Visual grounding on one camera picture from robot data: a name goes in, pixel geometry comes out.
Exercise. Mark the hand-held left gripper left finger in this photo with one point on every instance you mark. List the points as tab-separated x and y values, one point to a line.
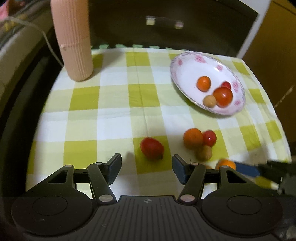
115	168

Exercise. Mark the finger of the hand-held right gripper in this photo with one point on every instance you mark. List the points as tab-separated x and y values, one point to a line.
247	170

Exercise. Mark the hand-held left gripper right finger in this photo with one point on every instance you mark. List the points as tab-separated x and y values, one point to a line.
179	169

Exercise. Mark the small orange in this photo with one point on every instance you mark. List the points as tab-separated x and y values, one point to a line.
193	138
226	163
203	83

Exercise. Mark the red cherry tomato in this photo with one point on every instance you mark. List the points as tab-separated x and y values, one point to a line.
210	138
152	148

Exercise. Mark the large red tomato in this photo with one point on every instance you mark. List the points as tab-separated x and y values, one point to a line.
222	96

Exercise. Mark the red plum tomato with stem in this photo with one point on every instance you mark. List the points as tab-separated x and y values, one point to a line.
227	84

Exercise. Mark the white floral plate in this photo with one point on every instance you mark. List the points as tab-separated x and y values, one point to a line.
189	76

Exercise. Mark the green foam mat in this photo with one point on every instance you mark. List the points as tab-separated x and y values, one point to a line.
120	45

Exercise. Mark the brown wooden cabinet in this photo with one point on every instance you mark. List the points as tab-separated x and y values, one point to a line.
272	46

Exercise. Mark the pink ribbed case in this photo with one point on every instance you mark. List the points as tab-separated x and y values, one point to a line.
71	41

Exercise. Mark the dark wooden nightstand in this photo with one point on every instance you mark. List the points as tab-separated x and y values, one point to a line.
129	30

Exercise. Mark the beige bed mattress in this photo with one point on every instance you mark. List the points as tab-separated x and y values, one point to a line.
13	46

